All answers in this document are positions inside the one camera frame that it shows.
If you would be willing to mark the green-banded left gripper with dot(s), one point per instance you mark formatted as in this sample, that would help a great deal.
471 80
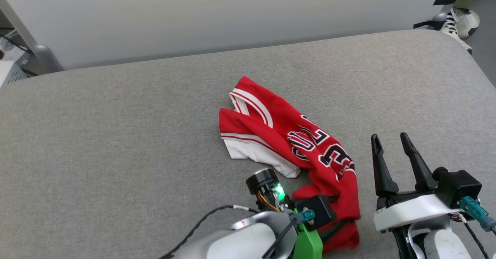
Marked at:
308 245

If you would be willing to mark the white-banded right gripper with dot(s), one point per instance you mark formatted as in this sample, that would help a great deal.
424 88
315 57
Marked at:
418 210

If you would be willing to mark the white equipment box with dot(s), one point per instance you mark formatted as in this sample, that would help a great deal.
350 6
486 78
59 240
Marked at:
7 73

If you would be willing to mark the white striped sneaker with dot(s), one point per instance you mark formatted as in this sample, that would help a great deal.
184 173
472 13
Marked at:
467 21

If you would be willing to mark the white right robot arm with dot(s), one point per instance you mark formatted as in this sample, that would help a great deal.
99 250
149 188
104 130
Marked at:
441 245

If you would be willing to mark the grey fabric sofa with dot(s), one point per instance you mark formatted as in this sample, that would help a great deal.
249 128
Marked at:
116 154

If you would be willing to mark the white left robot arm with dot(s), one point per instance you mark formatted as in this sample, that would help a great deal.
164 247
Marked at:
240 243

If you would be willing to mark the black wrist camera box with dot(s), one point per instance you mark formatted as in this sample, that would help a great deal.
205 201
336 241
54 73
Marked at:
461 187
319 208

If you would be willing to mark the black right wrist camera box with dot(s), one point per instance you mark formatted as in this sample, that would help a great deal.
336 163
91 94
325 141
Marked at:
461 187

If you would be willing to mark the red basketball jersey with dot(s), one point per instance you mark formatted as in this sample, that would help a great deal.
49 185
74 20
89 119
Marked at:
279 127

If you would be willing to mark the white partition panel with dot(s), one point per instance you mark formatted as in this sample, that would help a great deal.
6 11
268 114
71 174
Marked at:
232 15

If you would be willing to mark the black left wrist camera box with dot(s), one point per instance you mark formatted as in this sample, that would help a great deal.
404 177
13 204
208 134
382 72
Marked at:
319 208

